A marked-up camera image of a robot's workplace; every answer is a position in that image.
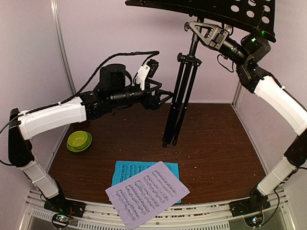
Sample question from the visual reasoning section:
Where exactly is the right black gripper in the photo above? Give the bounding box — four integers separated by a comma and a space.
189, 19, 252, 65

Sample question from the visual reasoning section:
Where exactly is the black music stand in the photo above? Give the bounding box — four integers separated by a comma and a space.
125, 0, 276, 147

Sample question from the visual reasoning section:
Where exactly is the lilac sheet music page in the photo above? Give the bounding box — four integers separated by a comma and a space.
106, 161, 190, 230

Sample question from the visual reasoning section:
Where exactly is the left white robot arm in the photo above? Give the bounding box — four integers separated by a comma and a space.
8, 59, 173, 213

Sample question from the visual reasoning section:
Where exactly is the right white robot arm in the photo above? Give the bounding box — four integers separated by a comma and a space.
185, 22, 307, 212

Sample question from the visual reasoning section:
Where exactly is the brown wooden metronome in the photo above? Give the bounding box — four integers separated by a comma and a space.
72, 121, 90, 130

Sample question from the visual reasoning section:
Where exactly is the blue sheet music page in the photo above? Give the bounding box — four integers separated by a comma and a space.
111, 160, 182, 205

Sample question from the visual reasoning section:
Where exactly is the green bowl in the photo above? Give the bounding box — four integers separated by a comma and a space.
66, 131, 93, 152

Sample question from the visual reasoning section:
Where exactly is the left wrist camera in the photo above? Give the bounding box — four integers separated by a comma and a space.
133, 59, 159, 91

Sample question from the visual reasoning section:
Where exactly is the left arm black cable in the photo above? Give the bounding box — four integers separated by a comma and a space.
0, 50, 160, 166

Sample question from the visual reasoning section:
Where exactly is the aluminium front rail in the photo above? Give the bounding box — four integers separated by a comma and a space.
25, 189, 288, 230

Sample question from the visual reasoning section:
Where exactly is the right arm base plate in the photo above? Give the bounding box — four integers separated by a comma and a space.
229, 198, 271, 217

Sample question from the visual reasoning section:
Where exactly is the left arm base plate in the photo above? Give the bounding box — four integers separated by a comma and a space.
44, 199, 86, 218

